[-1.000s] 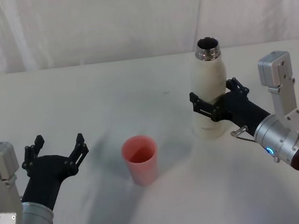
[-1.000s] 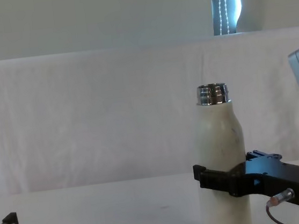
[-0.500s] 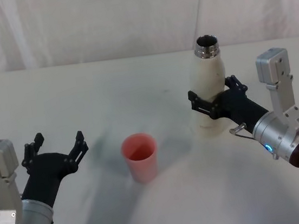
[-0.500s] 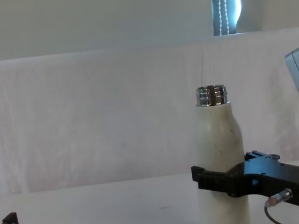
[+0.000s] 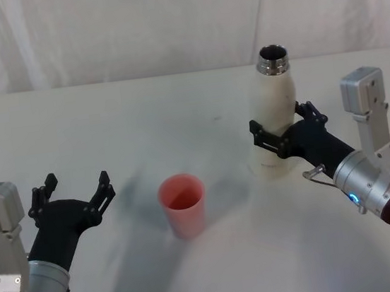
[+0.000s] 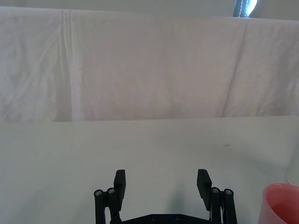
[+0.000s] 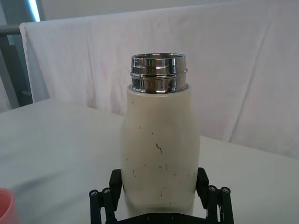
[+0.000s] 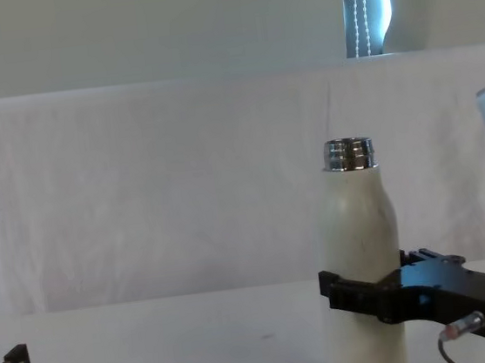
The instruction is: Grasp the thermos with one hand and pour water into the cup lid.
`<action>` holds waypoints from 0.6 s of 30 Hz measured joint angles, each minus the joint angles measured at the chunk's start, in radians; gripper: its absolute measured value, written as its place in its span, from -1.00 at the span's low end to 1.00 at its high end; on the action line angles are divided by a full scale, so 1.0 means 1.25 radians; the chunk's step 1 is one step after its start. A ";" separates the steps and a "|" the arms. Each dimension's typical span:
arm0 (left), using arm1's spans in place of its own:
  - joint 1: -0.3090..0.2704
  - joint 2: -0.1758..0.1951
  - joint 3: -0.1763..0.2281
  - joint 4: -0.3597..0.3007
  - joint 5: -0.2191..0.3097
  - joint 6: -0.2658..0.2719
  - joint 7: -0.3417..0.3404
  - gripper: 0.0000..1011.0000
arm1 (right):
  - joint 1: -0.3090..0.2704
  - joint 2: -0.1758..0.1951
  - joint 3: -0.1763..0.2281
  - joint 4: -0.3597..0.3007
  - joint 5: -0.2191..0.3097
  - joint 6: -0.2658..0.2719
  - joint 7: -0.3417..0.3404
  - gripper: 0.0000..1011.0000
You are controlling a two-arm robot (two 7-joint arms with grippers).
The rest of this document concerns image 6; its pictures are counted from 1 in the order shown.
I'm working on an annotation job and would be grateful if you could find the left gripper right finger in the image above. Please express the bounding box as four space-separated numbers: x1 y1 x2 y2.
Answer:
197 169 238 224

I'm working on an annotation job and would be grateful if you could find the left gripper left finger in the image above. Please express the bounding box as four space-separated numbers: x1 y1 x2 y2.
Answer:
93 169 128 224

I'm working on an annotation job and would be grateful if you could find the white table cloth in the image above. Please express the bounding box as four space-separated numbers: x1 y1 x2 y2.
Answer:
0 115 299 224

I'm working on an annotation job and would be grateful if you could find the pink cup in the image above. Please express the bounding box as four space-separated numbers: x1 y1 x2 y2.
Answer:
258 183 299 224

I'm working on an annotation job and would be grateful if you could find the white draped sheet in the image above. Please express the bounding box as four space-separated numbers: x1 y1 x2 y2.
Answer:
0 6 299 123

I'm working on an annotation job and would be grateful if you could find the white curtain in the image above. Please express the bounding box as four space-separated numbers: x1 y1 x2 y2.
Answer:
0 0 299 21

